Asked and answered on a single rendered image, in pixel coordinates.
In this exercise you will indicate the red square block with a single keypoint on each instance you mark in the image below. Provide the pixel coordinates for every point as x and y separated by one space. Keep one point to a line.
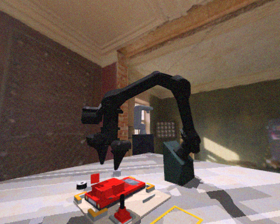
94 178

